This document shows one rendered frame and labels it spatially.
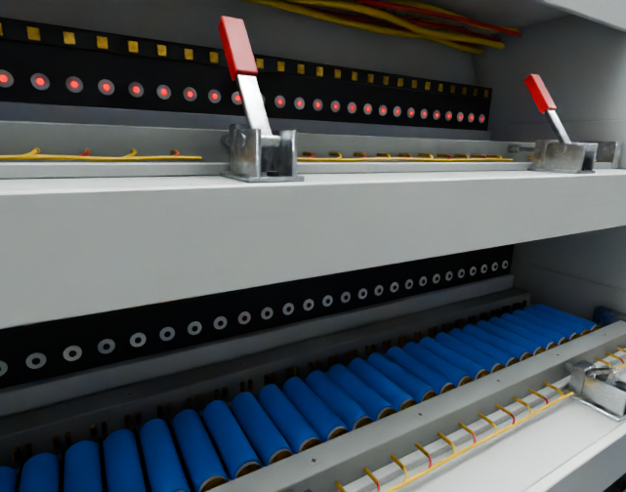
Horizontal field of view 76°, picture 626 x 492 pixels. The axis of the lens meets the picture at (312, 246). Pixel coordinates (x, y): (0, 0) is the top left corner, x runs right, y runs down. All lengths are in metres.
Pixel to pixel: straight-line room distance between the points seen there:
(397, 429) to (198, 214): 0.19
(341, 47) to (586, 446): 0.43
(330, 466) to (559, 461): 0.16
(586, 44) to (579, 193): 0.26
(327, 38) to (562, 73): 0.28
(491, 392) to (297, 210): 0.22
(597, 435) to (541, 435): 0.04
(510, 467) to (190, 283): 0.23
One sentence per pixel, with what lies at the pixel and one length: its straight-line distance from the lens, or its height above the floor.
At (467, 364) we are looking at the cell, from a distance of 0.37.
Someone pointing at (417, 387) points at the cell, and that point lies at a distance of 0.33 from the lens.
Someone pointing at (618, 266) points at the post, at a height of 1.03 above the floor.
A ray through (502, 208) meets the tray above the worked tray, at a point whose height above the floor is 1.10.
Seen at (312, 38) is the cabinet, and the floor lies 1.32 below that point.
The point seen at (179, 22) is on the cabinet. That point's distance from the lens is 0.43.
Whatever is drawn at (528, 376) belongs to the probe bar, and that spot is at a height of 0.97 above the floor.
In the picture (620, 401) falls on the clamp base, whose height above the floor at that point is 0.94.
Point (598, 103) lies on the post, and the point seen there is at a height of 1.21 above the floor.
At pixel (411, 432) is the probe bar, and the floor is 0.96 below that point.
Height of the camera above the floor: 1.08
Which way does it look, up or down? 2 degrees up
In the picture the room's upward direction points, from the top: 8 degrees counter-clockwise
